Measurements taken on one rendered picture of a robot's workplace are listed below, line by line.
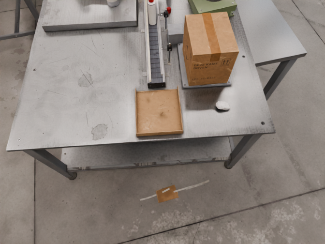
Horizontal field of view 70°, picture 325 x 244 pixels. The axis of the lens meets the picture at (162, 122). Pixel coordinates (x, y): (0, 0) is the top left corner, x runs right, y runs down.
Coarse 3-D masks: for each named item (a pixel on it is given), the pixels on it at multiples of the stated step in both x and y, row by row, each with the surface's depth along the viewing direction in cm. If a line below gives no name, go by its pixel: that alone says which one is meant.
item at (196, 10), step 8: (192, 0) 170; (200, 0) 169; (208, 0) 168; (216, 0) 167; (224, 0) 167; (232, 0) 166; (192, 8) 174; (200, 8) 165; (208, 8) 164; (216, 8) 164; (224, 8) 164; (232, 8) 166
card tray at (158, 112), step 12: (144, 96) 142; (156, 96) 141; (168, 96) 141; (144, 108) 138; (156, 108) 138; (168, 108) 137; (180, 108) 133; (144, 120) 134; (156, 120) 134; (168, 120) 134; (180, 120) 134; (144, 132) 131; (156, 132) 127; (168, 132) 128; (180, 132) 129
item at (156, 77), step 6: (156, 18) 165; (156, 24) 163; (150, 30) 160; (156, 30) 160; (150, 36) 157; (156, 36) 158; (150, 42) 155; (156, 42) 155; (150, 48) 153; (156, 48) 153; (150, 54) 150; (156, 54) 150; (150, 60) 148; (156, 60) 148; (150, 66) 146; (156, 66) 146; (156, 72) 144; (156, 78) 142; (162, 78) 142
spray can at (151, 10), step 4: (148, 0) 147; (152, 0) 146; (148, 4) 148; (152, 4) 148; (148, 8) 151; (152, 8) 150; (148, 12) 154; (152, 12) 153; (148, 16) 157; (152, 16) 156; (152, 20) 158; (152, 24) 161
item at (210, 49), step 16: (192, 16) 131; (208, 16) 131; (224, 16) 130; (192, 32) 125; (208, 32) 125; (224, 32) 125; (192, 48) 120; (208, 48) 120; (224, 48) 120; (192, 64) 125; (208, 64) 126; (224, 64) 127; (192, 80) 138; (208, 80) 139; (224, 80) 141
